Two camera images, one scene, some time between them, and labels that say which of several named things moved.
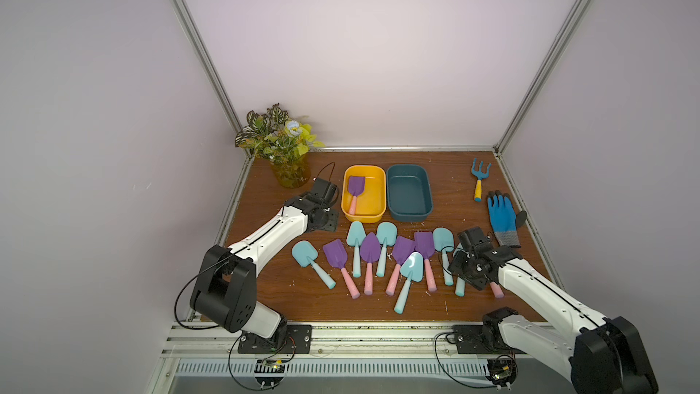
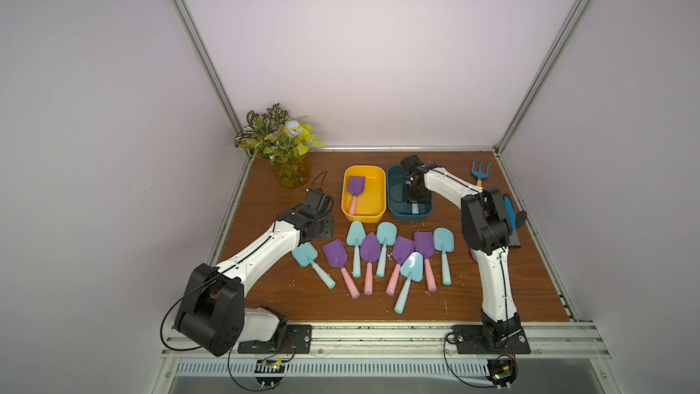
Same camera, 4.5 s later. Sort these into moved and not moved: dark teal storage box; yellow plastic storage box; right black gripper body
Moved: right black gripper body
Not moved: yellow plastic storage box; dark teal storage box
